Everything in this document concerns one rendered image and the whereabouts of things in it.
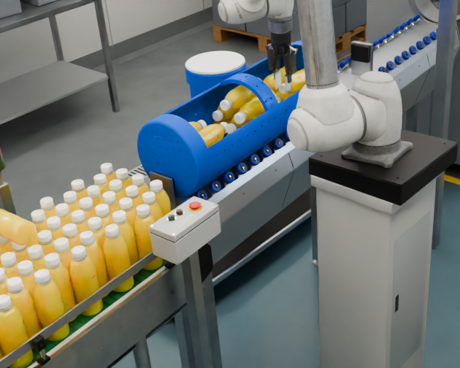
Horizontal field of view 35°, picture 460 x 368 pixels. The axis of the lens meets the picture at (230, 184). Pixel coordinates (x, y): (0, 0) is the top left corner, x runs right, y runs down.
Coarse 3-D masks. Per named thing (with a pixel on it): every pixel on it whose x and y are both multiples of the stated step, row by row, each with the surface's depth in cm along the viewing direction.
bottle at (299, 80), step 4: (296, 72) 289; (300, 72) 289; (304, 72) 290; (292, 76) 286; (296, 76) 287; (300, 76) 287; (304, 76) 289; (284, 80) 287; (292, 80) 285; (296, 80) 285; (300, 80) 286; (304, 80) 288; (292, 84) 284; (296, 84) 285; (300, 84) 286; (304, 84) 289; (292, 88) 285; (296, 88) 286; (300, 88) 288; (288, 92) 287; (292, 92) 287
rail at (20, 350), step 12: (132, 264) 217; (144, 264) 220; (120, 276) 213; (108, 288) 210; (84, 300) 204; (96, 300) 208; (72, 312) 201; (60, 324) 199; (48, 336) 197; (24, 348) 191; (0, 360) 186; (12, 360) 189
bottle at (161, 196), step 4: (156, 192) 231; (160, 192) 232; (164, 192) 233; (156, 196) 232; (160, 196) 232; (164, 196) 233; (168, 196) 235; (156, 200) 232; (160, 200) 232; (164, 200) 233; (168, 200) 234; (160, 204) 232; (164, 204) 233; (168, 204) 234; (164, 208) 233; (168, 208) 235; (164, 212) 234; (168, 212) 235
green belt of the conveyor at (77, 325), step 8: (144, 272) 227; (152, 272) 226; (136, 280) 223; (112, 296) 218; (120, 296) 217; (104, 304) 215; (80, 320) 209; (88, 320) 209; (72, 328) 207; (48, 344) 202; (56, 344) 201; (32, 360) 197
